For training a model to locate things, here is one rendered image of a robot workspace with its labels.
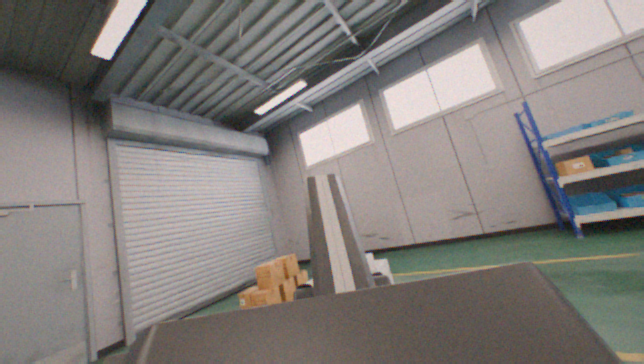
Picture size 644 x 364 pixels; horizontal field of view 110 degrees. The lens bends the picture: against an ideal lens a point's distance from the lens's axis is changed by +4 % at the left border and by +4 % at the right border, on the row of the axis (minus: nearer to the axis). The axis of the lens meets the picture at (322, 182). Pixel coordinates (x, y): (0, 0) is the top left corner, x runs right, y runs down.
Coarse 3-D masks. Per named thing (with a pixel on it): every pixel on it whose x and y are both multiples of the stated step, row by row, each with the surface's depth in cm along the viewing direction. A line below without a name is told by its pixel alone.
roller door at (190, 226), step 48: (144, 144) 400; (144, 192) 382; (192, 192) 450; (240, 192) 547; (144, 240) 362; (192, 240) 424; (240, 240) 511; (144, 288) 344; (192, 288) 401; (240, 288) 476
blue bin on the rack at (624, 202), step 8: (640, 184) 296; (600, 192) 313; (608, 192) 297; (616, 192) 308; (624, 192) 304; (632, 192) 301; (616, 200) 290; (624, 200) 276; (632, 200) 270; (640, 200) 267; (632, 208) 271
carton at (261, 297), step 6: (270, 288) 305; (276, 288) 304; (252, 294) 301; (258, 294) 295; (264, 294) 289; (270, 294) 294; (276, 294) 302; (252, 300) 301; (258, 300) 295; (264, 300) 289; (270, 300) 291; (276, 300) 299
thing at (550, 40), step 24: (576, 0) 345; (600, 0) 332; (624, 0) 321; (528, 24) 373; (552, 24) 358; (576, 24) 345; (600, 24) 332; (624, 24) 320; (528, 48) 373; (552, 48) 358; (576, 48) 344; (600, 48) 332
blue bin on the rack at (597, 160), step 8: (632, 144) 289; (600, 152) 318; (608, 152) 314; (640, 152) 270; (592, 160) 311; (600, 160) 295; (608, 160) 283; (616, 160) 279; (624, 160) 276; (632, 160) 273
